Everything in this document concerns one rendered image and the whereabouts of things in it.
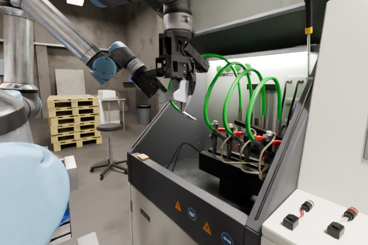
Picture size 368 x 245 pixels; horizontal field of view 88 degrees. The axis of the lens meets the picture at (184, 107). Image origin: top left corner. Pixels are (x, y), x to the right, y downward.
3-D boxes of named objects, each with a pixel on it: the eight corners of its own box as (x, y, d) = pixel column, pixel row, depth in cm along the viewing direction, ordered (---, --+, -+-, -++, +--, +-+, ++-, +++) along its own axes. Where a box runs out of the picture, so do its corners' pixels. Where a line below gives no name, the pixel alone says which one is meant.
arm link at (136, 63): (139, 61, 88) (137, 54, 80) (146, 68, 88) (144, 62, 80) (127, 72, 87) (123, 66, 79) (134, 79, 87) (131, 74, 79)
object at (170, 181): (131, 184, 95) (130, 153, 93) (139, 181, 98) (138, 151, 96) (241, 281, 49) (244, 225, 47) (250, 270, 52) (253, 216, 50)
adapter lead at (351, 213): (338, 240, 39) (339, 231, 38) (326, 233, 40) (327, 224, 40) (358, 217, 45) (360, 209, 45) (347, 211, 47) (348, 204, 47)
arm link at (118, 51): (108, 56, 87) (122, 45, 89) (125, 73, 87) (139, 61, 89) (103, 49, 79) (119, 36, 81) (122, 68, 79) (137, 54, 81)
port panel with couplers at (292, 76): (278, 135, 88) (282, 68, 84) (281, 134, 91) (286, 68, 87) (310, 142, 79) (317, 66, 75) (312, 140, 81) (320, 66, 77)
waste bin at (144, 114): (154, 123, 596) (153, 105, 588) (140, 125, 571) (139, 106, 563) (148, 121, 634) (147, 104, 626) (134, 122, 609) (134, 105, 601)
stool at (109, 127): (126, 159, 320) (125, 120, 311) (135, 173, 273) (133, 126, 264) (88, 167, 293) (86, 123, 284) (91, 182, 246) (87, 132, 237)
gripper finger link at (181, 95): (168, 113, 52) (168, 79, 51) (185, 111, 56) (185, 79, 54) (176, 115, 49) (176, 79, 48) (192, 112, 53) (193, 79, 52)
